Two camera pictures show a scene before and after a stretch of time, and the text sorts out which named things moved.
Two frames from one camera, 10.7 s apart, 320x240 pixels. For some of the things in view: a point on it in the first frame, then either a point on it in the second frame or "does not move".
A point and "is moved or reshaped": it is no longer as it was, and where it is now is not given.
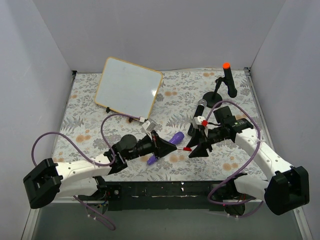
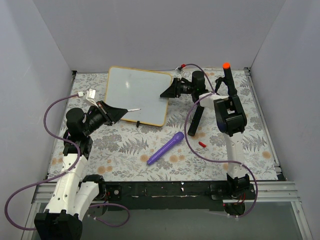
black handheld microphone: (201, 104) does not move
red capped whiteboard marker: (186, 148) to (132, 110)
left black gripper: (154, 143) to (105, 113)
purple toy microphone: (179, 137) does not move
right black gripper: (204, 139) to (176, 87)
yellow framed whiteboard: (128, 88) is moved or reshaped
